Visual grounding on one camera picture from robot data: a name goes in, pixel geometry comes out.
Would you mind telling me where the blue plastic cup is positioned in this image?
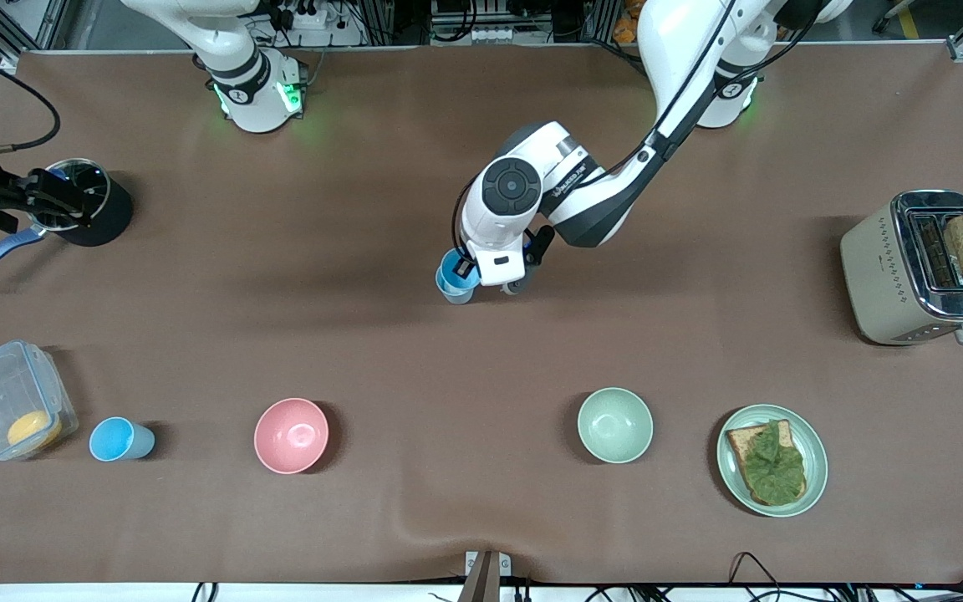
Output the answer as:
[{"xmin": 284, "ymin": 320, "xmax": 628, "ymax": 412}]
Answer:
[
  {"xmin": 438, "ymin": 248, "xmax": 481, "ymax": 291},
  {"xmin": 436, "ymin": 268, "xmax": 482, "ymax": 306},
  {"xmin": 89, "ymin": 416, "xmax": 156, "ymax": 462}
]

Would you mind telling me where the glass pot lid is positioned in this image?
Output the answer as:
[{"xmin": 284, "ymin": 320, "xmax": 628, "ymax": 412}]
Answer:
[{"xmin": 26, "ymin": 159, "xmax": 110, "ymax": 233}]

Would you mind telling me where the brown table mat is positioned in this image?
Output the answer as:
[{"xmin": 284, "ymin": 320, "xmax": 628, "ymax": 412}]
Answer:
[{"xmin": 0, "ymin": 46, "xmax": 963, "ymax": 586}]

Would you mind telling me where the light green bowl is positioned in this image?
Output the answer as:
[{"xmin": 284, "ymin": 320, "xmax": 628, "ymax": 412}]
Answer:
[{"xmin": 577, "ymin": 386, "xmax": 655, "ymax": 465}]

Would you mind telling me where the yellow round sponge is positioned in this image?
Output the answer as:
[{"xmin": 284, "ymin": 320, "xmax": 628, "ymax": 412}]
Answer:
[{"xmin": 7, "ymin": 410, "xmax": 63, "ymax": 449}]

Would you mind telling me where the bag of orange buns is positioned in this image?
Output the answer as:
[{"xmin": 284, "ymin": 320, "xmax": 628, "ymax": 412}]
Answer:
[{"xmin": 613, "ymin": 0, "xmax": 648, "ymax": 44}]

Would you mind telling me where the pink bowl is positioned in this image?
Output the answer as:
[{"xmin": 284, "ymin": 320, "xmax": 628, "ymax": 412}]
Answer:
[{"xmin": 253, "ymin": 397, "xmax": 330, "ymax": 476}]

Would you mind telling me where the toast slice under lettuce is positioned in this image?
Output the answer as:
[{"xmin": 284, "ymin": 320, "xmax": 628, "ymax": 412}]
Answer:
[{"xmin": 726, "ymin": 421, "xmax": 808, "ymax": 508}]

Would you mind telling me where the white power strip with plugs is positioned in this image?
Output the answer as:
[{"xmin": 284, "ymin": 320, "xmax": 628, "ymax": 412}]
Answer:
[{"xmin": 268, "ymin": 0, "xmax": 365, "ymax": 47}]

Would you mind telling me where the green lettuce leaf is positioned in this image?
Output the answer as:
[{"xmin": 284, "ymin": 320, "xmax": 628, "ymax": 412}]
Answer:
[{"xmin": 736, "ymin": 421, "xmax": 807, "ymax": 507}]

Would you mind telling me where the beige chrome toaster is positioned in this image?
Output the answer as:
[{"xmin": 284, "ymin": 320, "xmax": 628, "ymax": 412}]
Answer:
[{"xmin": 839, "ymin": 189, "xmax": 963, "ymax": 348}]

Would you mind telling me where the light green plate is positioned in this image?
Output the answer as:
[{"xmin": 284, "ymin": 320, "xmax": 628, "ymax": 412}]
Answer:
[{"xmin": 716, "ymin": 404, "xmax": 829, "ymax": 518}]

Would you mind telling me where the black pot with blue handle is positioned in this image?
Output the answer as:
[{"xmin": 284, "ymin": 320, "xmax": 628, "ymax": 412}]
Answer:
[{"xmin": 0, "ymin": 157, "xmax": 135, "ymax": 288}]

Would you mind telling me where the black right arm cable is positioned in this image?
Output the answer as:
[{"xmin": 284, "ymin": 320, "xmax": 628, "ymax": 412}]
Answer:
[{"xmin": 0, "ymin": 50, "xmax": 63, "ymax": 160}]

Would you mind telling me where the metal clamp bracket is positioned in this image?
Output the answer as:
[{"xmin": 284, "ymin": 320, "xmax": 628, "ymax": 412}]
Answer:
[{"xmin": 463, "ymin": 550, "xmax": 512, "ymax": 602}]

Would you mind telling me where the thin black looped cable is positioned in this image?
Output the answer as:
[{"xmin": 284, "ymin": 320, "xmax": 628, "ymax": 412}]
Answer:
[{"xmin": 728, "ymin": 552, "xmax": 783, "ymax": 602}]

